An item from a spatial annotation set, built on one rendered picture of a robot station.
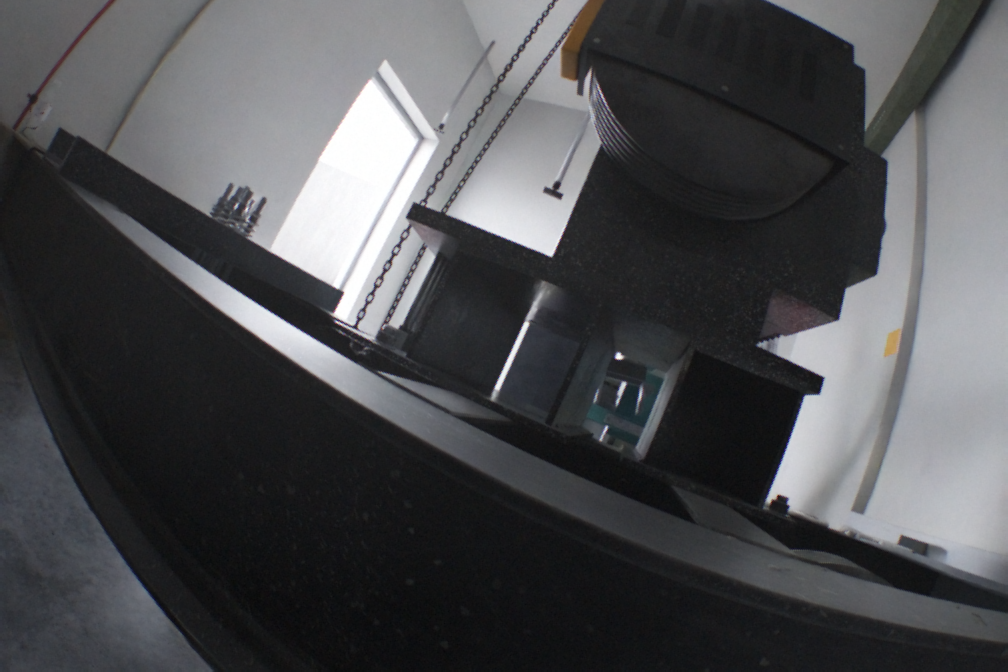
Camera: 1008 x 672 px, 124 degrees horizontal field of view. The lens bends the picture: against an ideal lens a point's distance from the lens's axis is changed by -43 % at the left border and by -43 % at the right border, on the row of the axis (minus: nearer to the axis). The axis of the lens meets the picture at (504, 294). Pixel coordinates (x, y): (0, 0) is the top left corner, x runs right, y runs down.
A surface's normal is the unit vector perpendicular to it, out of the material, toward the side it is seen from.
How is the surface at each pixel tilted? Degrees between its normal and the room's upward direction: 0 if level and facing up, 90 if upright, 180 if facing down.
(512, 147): 90
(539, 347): 90
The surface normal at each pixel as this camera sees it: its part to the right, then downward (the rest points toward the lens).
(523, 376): -0.04, -0.20
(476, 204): -0.25, -0.29
